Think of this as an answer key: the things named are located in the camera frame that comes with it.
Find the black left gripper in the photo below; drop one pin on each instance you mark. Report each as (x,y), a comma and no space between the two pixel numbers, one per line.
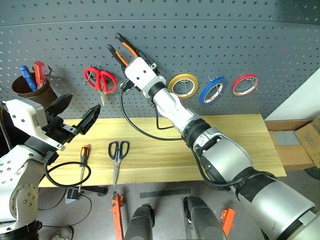
(56,128)

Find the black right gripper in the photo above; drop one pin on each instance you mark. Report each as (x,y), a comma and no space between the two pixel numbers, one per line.
(128,85)

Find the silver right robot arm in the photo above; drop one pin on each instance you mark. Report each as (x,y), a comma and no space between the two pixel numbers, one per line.
(225,155)

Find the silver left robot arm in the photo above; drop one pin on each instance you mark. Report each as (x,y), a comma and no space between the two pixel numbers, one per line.
(15,180)

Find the yellow tape roll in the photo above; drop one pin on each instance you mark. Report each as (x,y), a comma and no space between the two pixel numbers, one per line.
(172,81)

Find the metal pegboard hook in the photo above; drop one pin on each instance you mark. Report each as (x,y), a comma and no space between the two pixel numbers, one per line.
(254,83)
(217,86)
(185,86)

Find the blue tape roll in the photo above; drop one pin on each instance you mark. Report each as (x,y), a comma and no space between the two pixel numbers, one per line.
(206,93)

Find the grey perforated pegboard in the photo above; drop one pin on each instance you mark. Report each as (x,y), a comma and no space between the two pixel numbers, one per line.
(62,37)

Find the red tape roll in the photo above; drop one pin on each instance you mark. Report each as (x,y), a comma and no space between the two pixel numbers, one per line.
(236,82)

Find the brown metal tool cup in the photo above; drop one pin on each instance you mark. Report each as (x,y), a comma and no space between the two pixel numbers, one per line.
(43,96)

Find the orange black screwdriver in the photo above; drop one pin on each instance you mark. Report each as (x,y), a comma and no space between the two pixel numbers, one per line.
(84,153)

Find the black table foot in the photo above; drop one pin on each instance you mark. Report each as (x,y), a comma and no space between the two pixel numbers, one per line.
(98,190)

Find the small grey box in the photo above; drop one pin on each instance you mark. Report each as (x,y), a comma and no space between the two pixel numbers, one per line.
(72,196)

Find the long orange clamp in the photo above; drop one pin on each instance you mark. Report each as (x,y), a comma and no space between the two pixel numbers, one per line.
(117,212)

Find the grey lump on floor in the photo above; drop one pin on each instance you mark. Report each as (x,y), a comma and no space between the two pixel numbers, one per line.
(65,232)

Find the dark grey rounded cover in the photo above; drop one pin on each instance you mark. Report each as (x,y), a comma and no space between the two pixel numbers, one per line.
(140,222)

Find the long open cardboard box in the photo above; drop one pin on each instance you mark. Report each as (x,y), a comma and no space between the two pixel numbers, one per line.
(290,155)

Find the short orange clamp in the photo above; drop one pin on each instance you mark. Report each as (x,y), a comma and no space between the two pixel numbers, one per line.
(228,221)

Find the printed cardboard box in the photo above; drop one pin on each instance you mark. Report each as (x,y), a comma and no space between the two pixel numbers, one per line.
(310,140)

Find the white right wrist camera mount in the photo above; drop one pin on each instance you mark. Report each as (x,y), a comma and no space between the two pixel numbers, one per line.
(140,72)

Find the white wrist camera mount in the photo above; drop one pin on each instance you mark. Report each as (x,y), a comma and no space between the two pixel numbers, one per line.
(23,113)
(140,72)

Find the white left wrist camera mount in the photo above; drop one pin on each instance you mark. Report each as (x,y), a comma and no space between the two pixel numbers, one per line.
(23,113)

